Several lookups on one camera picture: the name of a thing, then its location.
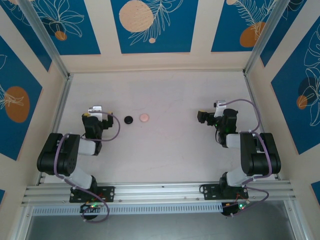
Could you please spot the pink earbud charging case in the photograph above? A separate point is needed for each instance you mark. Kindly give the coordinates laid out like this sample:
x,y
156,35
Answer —
x,y
144,117

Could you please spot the grey metal sheet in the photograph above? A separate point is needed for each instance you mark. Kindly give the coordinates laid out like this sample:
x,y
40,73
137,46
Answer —
x,y
160,228

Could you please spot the aluminium cross rail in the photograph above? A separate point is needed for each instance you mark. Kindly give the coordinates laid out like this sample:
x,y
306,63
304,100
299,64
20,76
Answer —
x,y
160,192

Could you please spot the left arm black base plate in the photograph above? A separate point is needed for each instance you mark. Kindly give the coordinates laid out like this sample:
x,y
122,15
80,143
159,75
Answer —
x,y
111,196

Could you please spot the aluminium frame profile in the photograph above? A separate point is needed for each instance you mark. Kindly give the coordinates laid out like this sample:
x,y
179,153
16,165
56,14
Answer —
x,y
293,220
21,230

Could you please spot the black earbud charging case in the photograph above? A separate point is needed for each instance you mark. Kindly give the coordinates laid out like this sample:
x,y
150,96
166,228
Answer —
x,y
129,119

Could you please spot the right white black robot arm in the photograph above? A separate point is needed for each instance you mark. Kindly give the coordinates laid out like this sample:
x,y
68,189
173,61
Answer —
x,y
255,155

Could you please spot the aluminium corner post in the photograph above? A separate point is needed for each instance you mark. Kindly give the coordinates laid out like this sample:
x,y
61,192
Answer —
x,y
264,37
46,37

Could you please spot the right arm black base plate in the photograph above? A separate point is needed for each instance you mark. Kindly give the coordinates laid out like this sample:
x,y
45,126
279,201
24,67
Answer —
x,y
210,192

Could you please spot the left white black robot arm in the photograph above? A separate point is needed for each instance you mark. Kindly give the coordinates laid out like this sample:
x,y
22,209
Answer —
x,y
70,160

